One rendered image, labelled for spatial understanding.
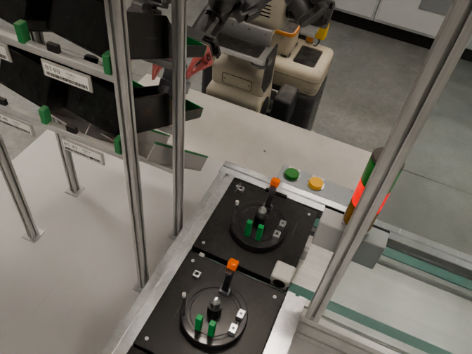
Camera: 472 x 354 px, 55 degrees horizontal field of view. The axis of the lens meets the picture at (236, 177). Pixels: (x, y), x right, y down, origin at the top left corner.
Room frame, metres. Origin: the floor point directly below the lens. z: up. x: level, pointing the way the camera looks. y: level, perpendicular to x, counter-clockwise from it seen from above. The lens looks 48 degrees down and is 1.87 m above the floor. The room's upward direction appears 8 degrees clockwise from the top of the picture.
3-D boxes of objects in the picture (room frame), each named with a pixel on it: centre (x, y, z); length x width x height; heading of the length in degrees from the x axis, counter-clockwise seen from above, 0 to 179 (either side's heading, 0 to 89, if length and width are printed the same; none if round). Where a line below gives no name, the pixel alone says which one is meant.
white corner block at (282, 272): (0.54, -0.14, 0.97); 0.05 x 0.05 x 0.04; 73
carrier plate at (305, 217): (0.67, -0.07, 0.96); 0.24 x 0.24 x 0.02; 73
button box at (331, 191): (0.85, -0.22, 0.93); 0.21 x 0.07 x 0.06; 73
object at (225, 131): (0.90, 0.05, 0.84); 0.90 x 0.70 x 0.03; 73
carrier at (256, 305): (0.42, 0.00, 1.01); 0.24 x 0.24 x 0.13; 73
